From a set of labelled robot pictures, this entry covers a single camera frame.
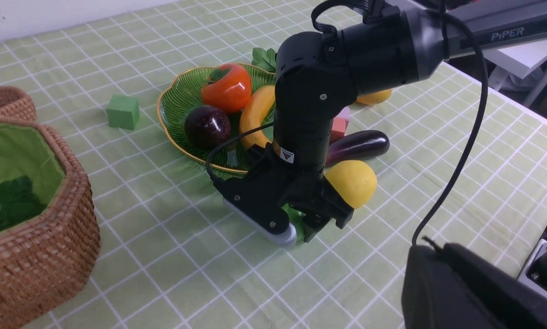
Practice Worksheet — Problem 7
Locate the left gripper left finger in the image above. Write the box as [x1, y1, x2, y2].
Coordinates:
[401, 245, 506, 329]

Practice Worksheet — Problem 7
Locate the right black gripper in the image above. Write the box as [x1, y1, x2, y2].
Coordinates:
[240, 144, 354, 235]

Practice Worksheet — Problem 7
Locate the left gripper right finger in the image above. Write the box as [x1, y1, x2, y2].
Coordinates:
[443, 243, 547, 329]

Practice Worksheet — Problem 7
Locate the yellow lemon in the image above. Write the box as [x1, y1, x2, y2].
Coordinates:
[324, 160, 378, 210]

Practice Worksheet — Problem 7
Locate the yellow banana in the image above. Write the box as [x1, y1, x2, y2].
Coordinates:
[239, 85, 275, 150]

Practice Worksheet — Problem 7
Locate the dark purple mangosteen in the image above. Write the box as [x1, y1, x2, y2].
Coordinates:
[184, 106, 232, 150]

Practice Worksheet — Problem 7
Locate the orange persimmon with green calyx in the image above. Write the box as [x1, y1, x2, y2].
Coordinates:
[201, 63, 252, 115]

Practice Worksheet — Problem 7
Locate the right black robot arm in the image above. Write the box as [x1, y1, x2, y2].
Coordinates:
[206, 0, 547, 247]

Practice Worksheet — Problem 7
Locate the red-orange foam cube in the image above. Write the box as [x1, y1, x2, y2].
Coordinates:
[329, 117, 349, 144]

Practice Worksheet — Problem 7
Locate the purple eggplant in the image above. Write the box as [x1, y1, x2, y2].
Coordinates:
[326, 130, 391, 167]

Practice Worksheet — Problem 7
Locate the pink foam cube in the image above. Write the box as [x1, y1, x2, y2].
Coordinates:
[335, 106, 351, 121]

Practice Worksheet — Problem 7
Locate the orange yellow mango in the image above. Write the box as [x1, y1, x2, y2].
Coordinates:
[356, 89, 392, 106]

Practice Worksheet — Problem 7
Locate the green checkered tablecloth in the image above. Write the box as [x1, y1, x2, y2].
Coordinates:
[0, 0, 547, 329]

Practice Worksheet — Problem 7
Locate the white radish with leaves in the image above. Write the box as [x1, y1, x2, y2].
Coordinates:
[251, 47, 276, 73]

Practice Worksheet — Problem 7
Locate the green leaf-shaped glass plate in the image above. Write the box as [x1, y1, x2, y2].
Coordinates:
[156, 63, 276, 175]

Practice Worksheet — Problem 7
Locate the green foam cube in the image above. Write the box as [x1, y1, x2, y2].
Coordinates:
[106, 95, 139, 130]

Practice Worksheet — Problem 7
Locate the white shelf beside table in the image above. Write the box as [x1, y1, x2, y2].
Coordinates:
[484, 40, 547, 108]

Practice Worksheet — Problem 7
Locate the woven rattan basket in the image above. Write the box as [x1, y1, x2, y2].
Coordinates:
[0, 117, 100, 329]

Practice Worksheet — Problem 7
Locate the green fabric basket liner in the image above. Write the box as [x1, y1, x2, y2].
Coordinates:
[0, 123, 66, 206]

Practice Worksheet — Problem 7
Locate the woven rattan basket lid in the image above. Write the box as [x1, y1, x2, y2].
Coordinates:
[0, 86, 37, 122]

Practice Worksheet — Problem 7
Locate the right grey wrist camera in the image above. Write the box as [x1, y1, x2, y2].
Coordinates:
[212, 176, 298, 247]

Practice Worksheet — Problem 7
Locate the right black camera cable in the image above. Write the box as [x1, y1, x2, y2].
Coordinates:
[205, 0, 490, 247]

